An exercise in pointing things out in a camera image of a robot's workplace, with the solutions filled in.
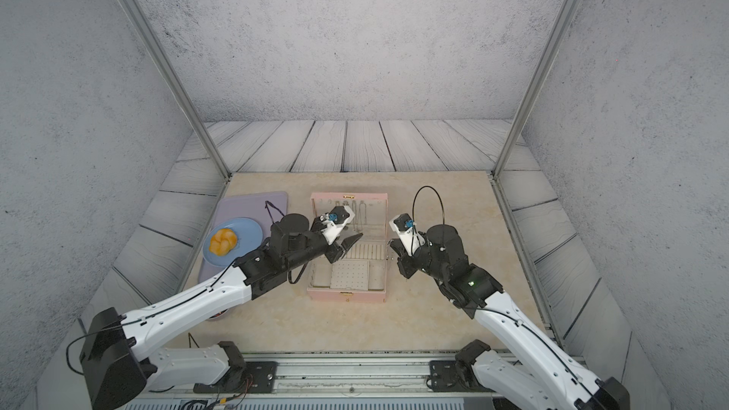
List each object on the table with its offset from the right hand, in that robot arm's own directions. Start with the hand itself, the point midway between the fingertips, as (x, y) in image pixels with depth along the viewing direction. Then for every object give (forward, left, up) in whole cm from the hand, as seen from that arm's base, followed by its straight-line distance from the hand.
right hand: (394, 242), depth 73 cm
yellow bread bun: (+11, +57, -18) cm, 61 cm away
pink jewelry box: (-1, +9, -16) cm, 19 cm away
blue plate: (+16, +50, -20) cm, 56 cm away
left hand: (+2, +9, +4) cm, 10 cm away
